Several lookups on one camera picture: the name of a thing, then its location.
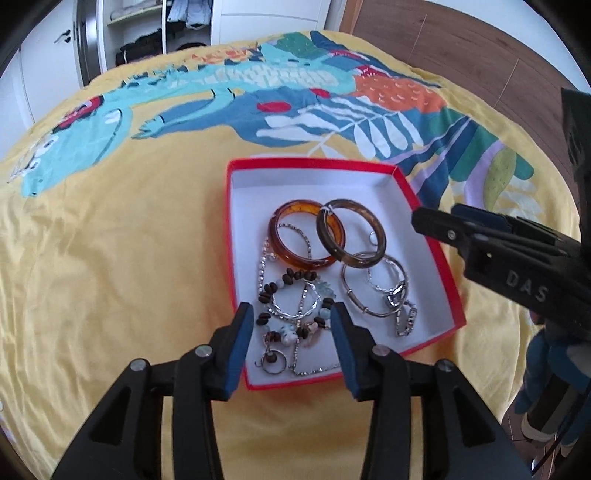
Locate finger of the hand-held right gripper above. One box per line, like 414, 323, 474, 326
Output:
411, 207, 491, 266
451, 204, 581, 254

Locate hanging light clothes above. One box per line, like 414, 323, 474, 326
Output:
166, 0, 213, 28

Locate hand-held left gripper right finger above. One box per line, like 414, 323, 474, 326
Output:
330, 302, 532, 480

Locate dark folded clothes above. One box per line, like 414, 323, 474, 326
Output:
115, 33, 163, 66

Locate thin silver bangle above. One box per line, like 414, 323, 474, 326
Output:
341, 251, 410, 318

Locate silver chain necklace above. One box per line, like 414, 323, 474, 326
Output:
255, 222, 343, 378

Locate white wardrobe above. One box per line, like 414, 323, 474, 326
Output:
14, 0, 347, 125

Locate red box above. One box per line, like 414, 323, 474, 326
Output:
225, 158, 467, 393

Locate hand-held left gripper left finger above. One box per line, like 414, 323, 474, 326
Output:
51, 302, 256, 480

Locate small silver key ring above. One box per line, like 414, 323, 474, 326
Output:
259, 348, 286, 374

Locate thin silver hoop earring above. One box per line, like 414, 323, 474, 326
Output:
367, 258, 409, 294

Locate twisted silver hoop earring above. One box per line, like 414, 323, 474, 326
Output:
270, 277, 320, 320

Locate yellow printed blanket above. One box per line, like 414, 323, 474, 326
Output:
0, 30, 583, 480

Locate amber bangle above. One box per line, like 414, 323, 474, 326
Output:
268, 199, 343, 268

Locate dark brown bangle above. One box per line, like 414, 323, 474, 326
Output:
316, 199, 387, 269

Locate person's right hand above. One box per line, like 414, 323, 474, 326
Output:
519, 318, 591, 457

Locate small silver chain ring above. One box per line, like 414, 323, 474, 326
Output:
394, 301, 419, 337

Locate brown beaded bracelet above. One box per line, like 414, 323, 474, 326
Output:
256, 269, 337, 348

